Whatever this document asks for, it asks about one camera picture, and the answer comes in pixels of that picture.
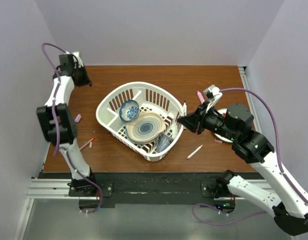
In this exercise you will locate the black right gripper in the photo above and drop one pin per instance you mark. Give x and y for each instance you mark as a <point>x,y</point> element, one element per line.
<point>195,122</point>

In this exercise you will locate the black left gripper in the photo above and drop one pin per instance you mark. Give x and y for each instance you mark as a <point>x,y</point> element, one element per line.
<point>86,80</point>

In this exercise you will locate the white black marker pen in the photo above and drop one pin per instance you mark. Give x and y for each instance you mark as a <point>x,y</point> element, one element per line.
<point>184,112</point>

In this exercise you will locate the pink highlighter pen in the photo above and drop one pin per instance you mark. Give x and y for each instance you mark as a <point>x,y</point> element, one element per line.
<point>200,97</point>

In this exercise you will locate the purple highlighter cap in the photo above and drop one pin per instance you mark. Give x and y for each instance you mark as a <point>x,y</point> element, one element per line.
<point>78,118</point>

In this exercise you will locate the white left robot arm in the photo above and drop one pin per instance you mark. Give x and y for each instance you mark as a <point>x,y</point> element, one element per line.
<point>60,129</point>

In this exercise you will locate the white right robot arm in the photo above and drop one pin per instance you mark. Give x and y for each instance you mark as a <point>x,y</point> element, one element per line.
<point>288,205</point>

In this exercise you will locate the white red tipped pen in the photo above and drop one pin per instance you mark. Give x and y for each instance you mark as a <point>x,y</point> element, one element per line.
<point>194,152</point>

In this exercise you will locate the watermelon pattern plate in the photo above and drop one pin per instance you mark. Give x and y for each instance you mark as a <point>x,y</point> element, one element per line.
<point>221,138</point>

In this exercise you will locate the blue glass cup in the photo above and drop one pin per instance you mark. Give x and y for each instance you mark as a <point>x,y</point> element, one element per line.
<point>162,142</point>

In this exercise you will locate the beige blue ringed plate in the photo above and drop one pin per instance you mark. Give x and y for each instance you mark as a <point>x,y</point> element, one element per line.
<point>147,126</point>

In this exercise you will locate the white plastic dish basket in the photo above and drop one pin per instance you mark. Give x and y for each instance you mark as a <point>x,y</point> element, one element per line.
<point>150,98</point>

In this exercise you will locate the blue patterned small bowl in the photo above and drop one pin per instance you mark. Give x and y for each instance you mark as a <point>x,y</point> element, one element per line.
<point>129,111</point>

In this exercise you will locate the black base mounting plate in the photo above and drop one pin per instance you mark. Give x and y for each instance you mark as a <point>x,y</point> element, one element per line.
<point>155,188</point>

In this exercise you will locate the aluminium frame rail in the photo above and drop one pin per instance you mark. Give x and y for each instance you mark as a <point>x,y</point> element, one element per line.
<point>39,189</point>

